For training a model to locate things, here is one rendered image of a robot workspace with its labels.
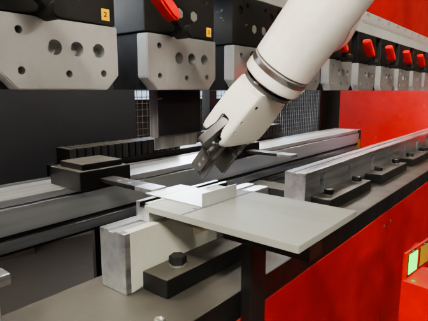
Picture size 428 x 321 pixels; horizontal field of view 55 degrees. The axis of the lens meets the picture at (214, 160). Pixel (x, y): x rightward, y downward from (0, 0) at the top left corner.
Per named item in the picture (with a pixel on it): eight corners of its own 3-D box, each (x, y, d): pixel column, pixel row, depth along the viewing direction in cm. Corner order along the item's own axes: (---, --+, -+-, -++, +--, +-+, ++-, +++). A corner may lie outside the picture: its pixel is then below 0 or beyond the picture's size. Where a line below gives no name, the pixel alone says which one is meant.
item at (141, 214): (149, 221, 64) (148, 203, 63) (136, 218, 66) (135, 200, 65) (227, 197, 79) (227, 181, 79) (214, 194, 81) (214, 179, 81)
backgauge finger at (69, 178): (132, 206, 67) (131, 176, 67) (50, 183, 84) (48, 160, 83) (182, 192, 77) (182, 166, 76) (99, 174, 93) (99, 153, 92)
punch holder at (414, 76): (411, 90, 164) (414, 48, 161) (389, 90, 169) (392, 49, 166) (420, 90, 175) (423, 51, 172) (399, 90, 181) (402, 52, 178)
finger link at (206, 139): (244, 102, 57) (237, 127, 61) (200, 125, 54) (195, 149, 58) (250, 108, 56) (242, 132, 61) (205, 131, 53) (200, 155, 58)
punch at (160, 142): (158, 150, 65) (157, 90, 63) (150, 149, 66) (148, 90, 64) (200, 144, 72) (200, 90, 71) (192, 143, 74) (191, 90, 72)
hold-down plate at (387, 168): (381, 183, 132) (381, 174, 132) (364, 181, 136) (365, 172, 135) (406, 170, 155) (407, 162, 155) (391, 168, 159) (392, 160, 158)
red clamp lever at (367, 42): (372, 37, 112) (379, 62, 119) (358, 38, 115) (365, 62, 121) (370, 41, 111) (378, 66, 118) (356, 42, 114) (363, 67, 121)
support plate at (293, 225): (298, 254, 46) (299, 246, 46) (144, 211, 63) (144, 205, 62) (356, 216, 60) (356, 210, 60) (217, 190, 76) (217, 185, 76)
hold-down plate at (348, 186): (330, 211, 102) (330, 200, 101) (310, 207, 105) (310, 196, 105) (370, 189, 125) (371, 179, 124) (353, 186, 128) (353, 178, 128)
